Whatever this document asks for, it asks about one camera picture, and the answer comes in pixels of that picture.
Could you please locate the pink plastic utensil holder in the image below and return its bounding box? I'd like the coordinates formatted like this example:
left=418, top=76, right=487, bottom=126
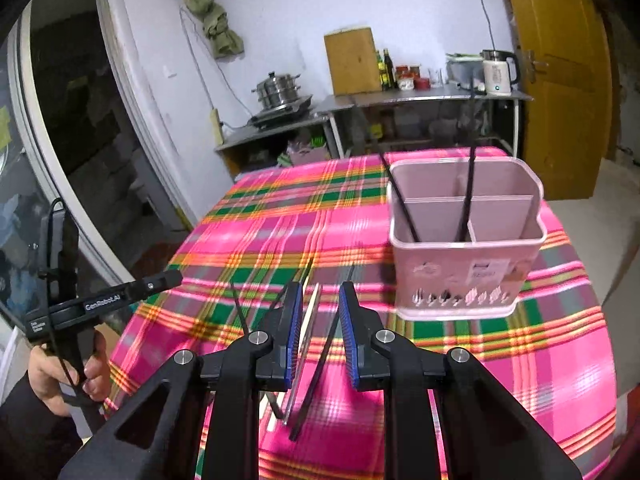
left=386, top=156, right=547, bottom=321

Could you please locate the white door frame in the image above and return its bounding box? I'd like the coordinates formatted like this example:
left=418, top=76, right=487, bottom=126
left=9, top=0, right=207, bottom=288

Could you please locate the wooden cutting board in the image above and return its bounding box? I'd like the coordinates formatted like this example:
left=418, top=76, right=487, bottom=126
left=323, top=27, right=384, bottom=96

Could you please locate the black chopstick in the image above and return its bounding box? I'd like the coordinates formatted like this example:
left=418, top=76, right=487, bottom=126
left=350, top=94, right=422, bottom=243
left=229, top=281, right=251, bottom=337
left=289, top=264, right=357, bottom=442
left=259, top=258, right=316, bottom=331
left=456, top=72, right=478, bottom=243

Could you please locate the black wall cable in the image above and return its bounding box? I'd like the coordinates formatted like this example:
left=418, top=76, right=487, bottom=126
left=465, top=0, right=497, bottom=52

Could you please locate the white wall cable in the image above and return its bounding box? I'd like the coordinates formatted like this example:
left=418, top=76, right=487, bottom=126
left=179, top=6, right=252, bottom=117

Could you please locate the person's left hand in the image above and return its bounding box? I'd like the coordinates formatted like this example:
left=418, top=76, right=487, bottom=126
left=27, top=331, right=111, bottom=417

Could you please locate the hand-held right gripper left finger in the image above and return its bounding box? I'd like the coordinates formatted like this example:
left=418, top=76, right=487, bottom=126
left=57, top=281, right=306, bottom=480

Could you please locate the yellow wooden door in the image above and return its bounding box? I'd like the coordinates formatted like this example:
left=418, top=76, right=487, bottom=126
left=496, top=0, right=614, bottom=202

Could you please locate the tall steel table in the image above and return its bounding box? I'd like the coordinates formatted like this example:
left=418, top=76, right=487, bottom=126
left=315, top=83, right=534, bottom=159

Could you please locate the black induction cooker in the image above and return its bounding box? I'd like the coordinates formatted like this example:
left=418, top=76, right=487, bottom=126
left=248, top=96, right=316, bottom=129

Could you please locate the white electric kettle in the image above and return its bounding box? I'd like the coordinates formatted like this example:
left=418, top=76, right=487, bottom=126
left=480, top=49, right=521, bottom=97

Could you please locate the pink plaid tablecloth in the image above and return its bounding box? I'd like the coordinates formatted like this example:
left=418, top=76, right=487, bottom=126
left=102, top=146, right=619, bottom=480

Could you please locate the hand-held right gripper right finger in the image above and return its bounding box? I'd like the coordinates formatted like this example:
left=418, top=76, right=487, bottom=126
left=339, top=281, right=583, bottom=480

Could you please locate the low steel table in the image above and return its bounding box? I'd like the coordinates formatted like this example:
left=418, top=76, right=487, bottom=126
left=214, top=111, right=335, bottom=177

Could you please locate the steel steamer pot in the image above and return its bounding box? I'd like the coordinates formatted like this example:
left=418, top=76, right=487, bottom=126
left=251, top=72, right=304, bottom=110

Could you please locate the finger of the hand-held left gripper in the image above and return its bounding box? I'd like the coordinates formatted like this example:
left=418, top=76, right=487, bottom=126
left=124, top=269, right=184, bottom=307

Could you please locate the person's left forearm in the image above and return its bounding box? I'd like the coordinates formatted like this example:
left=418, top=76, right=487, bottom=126
left=0, top=374, right=84, bottom=480

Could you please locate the green hanging cloth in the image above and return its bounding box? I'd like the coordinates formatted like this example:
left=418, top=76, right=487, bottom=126
left=172, top=0, right=246, bottom=61

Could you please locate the grey basin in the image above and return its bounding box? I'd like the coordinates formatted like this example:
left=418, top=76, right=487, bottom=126
left=444, top=52, right=486, bottom=87

